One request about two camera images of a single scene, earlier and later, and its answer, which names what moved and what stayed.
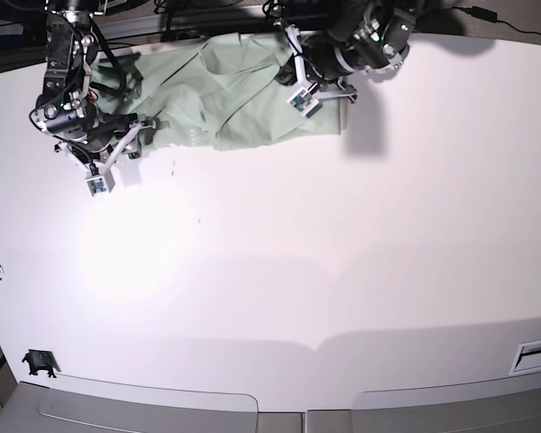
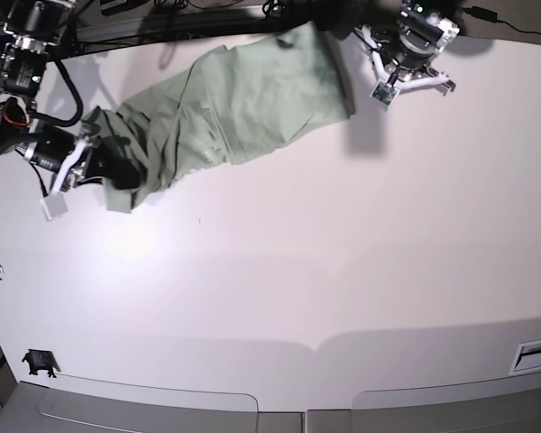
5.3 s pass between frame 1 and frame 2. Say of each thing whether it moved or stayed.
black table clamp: stayed
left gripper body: moved
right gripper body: moved
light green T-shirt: moved
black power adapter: stayed
